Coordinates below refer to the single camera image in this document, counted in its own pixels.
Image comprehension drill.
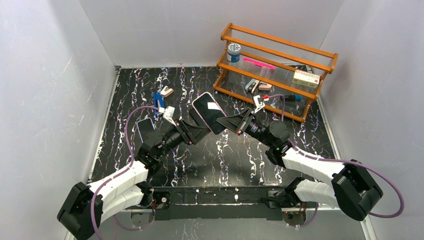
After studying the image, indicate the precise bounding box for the purple edged smartphone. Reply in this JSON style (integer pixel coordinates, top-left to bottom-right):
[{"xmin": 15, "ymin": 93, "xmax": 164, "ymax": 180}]
[{"xmin": 192, "ymin": 92, "xmax": 226, "ymax": 135}]

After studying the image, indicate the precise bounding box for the beige pink phone case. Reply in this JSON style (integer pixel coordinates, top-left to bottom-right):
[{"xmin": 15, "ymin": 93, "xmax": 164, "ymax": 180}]
[{"xmin": 189, "ymin": 108, "xmax": 208, "ymax": 129}]

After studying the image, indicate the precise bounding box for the black arm mounting base bar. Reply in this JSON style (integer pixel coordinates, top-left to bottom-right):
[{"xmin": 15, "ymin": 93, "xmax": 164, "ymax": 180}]
[{"xmin": 150, "ymin": 185, "xmax": 306, "ymax": 222}]

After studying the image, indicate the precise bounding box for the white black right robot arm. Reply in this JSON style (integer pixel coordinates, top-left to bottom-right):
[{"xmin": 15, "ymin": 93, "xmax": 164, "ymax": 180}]
[{"xmin": 216, "ymin": 110, "xmax": 384, "ymax": 221}]

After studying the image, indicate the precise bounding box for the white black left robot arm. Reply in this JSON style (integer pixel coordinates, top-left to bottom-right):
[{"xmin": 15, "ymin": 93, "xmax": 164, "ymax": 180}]
[{"xmin": 57, "ymin": 118, "xmax": 210, "ymax": 240}]

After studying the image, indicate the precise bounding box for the phone in light blue case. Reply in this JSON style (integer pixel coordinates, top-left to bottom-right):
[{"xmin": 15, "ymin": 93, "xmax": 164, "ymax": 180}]
[{"xmin": 136, "ymin": 117, "xmax": 155, "ymax": 143}]

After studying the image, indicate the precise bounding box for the light blue small stapler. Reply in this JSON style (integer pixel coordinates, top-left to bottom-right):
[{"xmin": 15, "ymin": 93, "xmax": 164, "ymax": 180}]
[{"xmin": 244, "ymin": 78, "xmax": 260, "ymax": 93}]

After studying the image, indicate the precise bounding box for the small pink white stapler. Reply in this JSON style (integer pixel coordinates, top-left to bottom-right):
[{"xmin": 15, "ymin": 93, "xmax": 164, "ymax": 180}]
[{"xmin": 160, "ymin": 86, "xmax": 174, "ymax": 98}]

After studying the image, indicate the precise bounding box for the black blue marker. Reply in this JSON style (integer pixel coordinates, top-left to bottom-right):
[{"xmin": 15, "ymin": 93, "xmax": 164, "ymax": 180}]
[{"xmin": 280, "ymin": 94, "xmax": 303, "ymax": 102}]

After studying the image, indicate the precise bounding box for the orange wooden shelf rack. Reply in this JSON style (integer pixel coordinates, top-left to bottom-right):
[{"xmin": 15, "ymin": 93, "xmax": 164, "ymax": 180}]
[{"xmin": 213, "ymin": 23, "xmax": 339, "ymax": 123}]

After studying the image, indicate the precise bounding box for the pink pen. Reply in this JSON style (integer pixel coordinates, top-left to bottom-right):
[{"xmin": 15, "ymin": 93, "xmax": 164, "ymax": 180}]
[{"xmin": 243, "ymin": 57, "xmax": 275, "ymax": 70}]

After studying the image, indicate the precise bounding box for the white blue labelled jar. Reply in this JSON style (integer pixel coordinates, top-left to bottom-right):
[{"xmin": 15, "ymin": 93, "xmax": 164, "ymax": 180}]
[{"xmin": 226, "ymin": 42, "xmax": 242, "ymax": 63}]

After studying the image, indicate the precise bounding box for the white red cardboard box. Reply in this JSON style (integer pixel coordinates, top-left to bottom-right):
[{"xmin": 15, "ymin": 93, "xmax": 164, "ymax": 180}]
[{"xmin": 292, "ymin": 69, "xmax": 320, "ymax": 89}]

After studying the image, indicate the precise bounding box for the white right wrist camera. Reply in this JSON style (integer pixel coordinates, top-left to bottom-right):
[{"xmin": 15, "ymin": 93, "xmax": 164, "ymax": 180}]
[{"xmin": 252, "ymin": 95, "xmax": 269, "ymax": 114}]

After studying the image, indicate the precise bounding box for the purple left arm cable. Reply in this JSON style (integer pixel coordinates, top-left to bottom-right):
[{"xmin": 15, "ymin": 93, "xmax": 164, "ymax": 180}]
[{"xmin": 90, "ymin": 105, "xmax": 162, "ymax": 240}]

